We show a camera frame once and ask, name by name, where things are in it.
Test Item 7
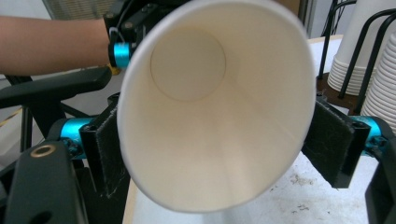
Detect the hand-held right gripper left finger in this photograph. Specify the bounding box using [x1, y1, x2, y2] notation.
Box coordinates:
[60, 92, 131, 200]

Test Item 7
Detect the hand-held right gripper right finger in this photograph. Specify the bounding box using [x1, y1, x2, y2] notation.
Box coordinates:
[301, 92, 389, 189]

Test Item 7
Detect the brown cup holder with black wires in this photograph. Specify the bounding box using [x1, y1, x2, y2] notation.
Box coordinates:
[315, 8, 396, 116]

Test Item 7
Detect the tall stack of white paper cups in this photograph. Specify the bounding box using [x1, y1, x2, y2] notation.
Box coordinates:
[361, 31, 396, 133]

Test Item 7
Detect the short stack of white paper cups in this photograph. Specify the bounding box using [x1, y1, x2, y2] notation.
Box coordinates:
[326, 0, 396, 96]

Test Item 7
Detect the single white paper cup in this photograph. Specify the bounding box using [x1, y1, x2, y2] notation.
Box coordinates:
[116, 0, 318, 215]

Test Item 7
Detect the grey ribbed panel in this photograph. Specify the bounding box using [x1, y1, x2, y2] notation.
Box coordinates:
[41, 0, 120, 21]

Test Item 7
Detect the white table mat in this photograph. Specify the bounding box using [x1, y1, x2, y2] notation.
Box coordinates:
[132, 36, 379, 224]

